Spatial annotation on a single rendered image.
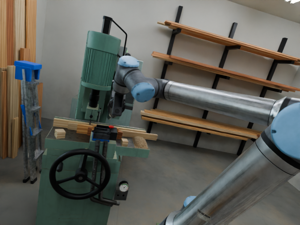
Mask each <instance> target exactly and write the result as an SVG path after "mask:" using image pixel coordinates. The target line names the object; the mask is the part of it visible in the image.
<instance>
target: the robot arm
mask: <svg viewBox="0 0 300 225"><path fill-rule="evenodd" d="M117 64H118V65H117V70H116V73H115V77H114V80H112V82H113V85H112V86H113V88H114V90H112V93H111V101H110V102H109V103H108V112H109V114H110V116H111V117H112V118H115V117H117V116H119V117H120V116H121V115H122V113H123V112H124V110H125V105H124V104H125V95H126V94H127V93H128V92H130V93H131V94H132V96H133V98H134V99H135V100H136V101H138V102H141V103H143V102H147V101H149V100H150V99H151V98H161V99H165V100H171V101H174V102H178V103H182V104H186V105H189V106H192V107H196V108H200V109H204V110H208V111H211V112H214V113H219V114H222V115H226V116H229V117H234V118H237V119H241V120H244V121H248V122H252V123H255V124H259V125H263V126H267V128H266V129H265V130H264V131H263V132H262V133H261V134H260V137H259V138H257V139H256V140H255V141H254V142H253V143H252V144H251V145H250V146H249V147H248V148H247V149H246V150H245V151H244V152H243V153H242V154H241V155H239V156H238V157H237V158H236V159H235V160H234V161H233V162H232V163H231V164H230V165H229V166H228V167H227V168H226V169H225V170H224V171H223V172H222V173H220V174H219V175H218V176H217V177H216V178H215V179H214V180H213V181H212V182H211V183H210V184H209V185H208V186H207V187H206V188H205V189H204V190H203V191H202V192H201V193H200V194H199V195H198V196H189V197H187V198H186V200H185V201H184V203H183V206H182V208H181V209H180V210H179V211H173V212H171V213H170V214H169V215H168V216H167V217H166V218H165V219H164V220H163V221H162V222H161V223H160V224H159V225H227V224H229V223H230V222H231V221H233V220H234V219H235V218H237V217H238V216H240V215H241V214H243V213H244V212H245V211H246V210H248V209H249V208H251V207H252V206H254V205H255V204H256V203H258V202H259V201H260V200H262V199H263V198H264V197H266V196H267V195H269V194H270V193H272V192H273V191H274V190H275V189H277V188H278V187H280V186H281V185H283V184H284V183H285V182H287V181H288V180H289V179H291V178H292V177H294V176H295V175H296V174H298V173H299V172H300V99H297V98H291V97H284V98H282V99H280V100H272V99H267V98H262V97H257V96H250V95H245V94H240V93H235V92H228V91H223V90H217V89H212V88H207V87H200V86H195V85H190V84H185V83H178V82H175V81H171V80H168V79H157V78H149V77H145V76H144V75H143V74H142V72H141V71H140V70H139V68H138V67H139V61H138V60H137V59H136V58H134V57H131V56H122V57H120V58H119V61H118V63H117Z"/></svg>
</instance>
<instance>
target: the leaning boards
mask: <svg viewBox="0 0 300 225"><path fill-rule="evenodd" d="M36 18H37V0H0V156H1V157H2V159H5V158H6V157H7V156H8V157H11V158H15V157H16V156H17V153H18V148H19V147H21V143H22V142H23V132H22V109H21V80H19V79H15V70H16V66H14V62H15V61H28V62H33V63H36ZM37 91H38V103H39V106H40V107H41V108H42V91H43V83H39V85H37ZM39 115H40V124H41V115H42V109H40V110H39Z"/></svg>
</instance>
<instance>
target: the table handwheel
mask: <svg viewBox="0 0 300 225"><path fill-rule="evenodd" d="M80 154H82V156H81V160H80V164H79V168H78V169H77V170H76V172H75V175H74V176H71V177H68V178H66V179H62V180H59V181H57V180H56V169H57V166H58V165H59V163H60V162H62V161H64V160H65V159H67V158H68V157H71V156H74V155H80ZM83 155H84V158H83ZM88 155H89V156H92V157H94V158H96V159H98V160H99V161H100V162H101V163H102V164H103V166H104V168H105V178H104V180H103V182H102V184H101V185H99V184H97V183H95V182H94V181H92V180H91V179H90V178H88V171H87V169H86V165H87V161H86V160H87V157H88ZM110 176H111V169H110V165H109V163H108V161H107V160H106V158H105V157H104V156H102V155H101V154H100V153H98V152H96V151H93V150H89V149H75V150H70V151H68V152H66V153H63V154H62V155H60V156H59V157H58V158H57V159H56V160H55V161H54V162H53V164H52V166H51V168H50V172H49V179H50V184H51V186H52V188H53V189H54V190H55V191H56V192H57V193H58V194H60V195H61V196H63V197H66V198H68V199H73V200H84V199H88V198H91V197H93V196H95V195H97V194H99V193H100V192H101V191H103V190H104V189H105V187H106V186H107V184H108V183H109V180H110ZM73 179H75V181H76V182H78V183H82V182H84V181H88V182H89V183H91V184H92V185H94V186H95V187H97V189H95V190H93V191H91V192H88V193H84V194H74V193H70V192H67V191H65V190H64V189H62V188H61V187H60V186H59V184H61V183H64V182H66V181H70V180H73Z"/></svg>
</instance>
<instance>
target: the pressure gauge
mask: <svg viewBox="0 0 300 225"><path fill-rule="evenodd" d="M124 187H125V188H124ZM128 189H129V183H128V182H127V181H121V182H120V183H119V190H120V191H121V192H126V191H127V190H128Z"/></svg>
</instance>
